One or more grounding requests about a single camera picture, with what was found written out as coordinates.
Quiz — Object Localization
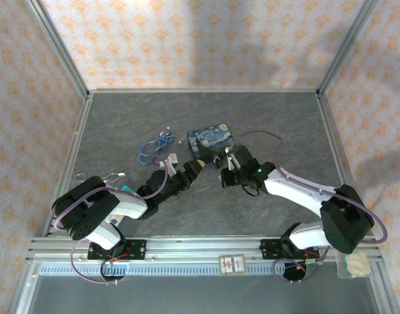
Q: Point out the aluminium frame post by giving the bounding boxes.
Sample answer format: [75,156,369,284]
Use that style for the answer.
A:
[317,0,380,96]
[25,0,90,99]

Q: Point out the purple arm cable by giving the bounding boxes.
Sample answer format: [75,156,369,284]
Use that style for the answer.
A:
[232,130,389,285]
[52,155,171,285]

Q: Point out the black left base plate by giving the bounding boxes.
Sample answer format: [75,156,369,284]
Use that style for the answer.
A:
[87,239,147,261]

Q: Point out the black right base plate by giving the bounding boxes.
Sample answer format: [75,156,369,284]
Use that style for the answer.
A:
[259,238,320,261]

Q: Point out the clear bag with white item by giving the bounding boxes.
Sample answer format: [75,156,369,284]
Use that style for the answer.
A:
[336,249,373,280]

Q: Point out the printed card label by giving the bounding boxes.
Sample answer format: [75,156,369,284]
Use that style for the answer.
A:
[218,254,246,276]

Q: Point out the aluminium front rail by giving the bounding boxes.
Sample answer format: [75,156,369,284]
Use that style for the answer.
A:
[26,236,384,263]

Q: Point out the grey slotted cable duct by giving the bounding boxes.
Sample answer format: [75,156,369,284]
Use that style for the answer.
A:
[38,263,340,277]

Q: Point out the aluminium side rail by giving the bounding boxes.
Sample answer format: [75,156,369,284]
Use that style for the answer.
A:
[317,93,382,251]
[42,96,95,238]

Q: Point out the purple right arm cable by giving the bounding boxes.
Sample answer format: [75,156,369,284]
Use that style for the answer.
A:
[232,130,389,285]

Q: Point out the aluminium back rail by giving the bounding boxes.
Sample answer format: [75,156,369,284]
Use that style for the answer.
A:
[87,87,322,96]

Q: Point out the silver scissors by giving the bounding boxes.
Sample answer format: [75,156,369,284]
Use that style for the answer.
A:
[73,171,126,184]

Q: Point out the starry night print box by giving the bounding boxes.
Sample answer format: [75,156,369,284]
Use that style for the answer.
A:
[186,123,237,160]

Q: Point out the blue coiled cable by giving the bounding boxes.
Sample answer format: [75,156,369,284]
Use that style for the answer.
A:
[137,130,176,166]

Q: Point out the thin white cord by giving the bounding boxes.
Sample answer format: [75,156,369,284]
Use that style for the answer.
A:
[159,126,183,145]

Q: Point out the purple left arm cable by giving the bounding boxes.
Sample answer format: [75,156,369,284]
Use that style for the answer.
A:
[52,155,171,285]

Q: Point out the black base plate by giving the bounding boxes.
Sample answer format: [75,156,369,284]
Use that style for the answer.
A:
[87,239,147,261]
[259,238,320,261]

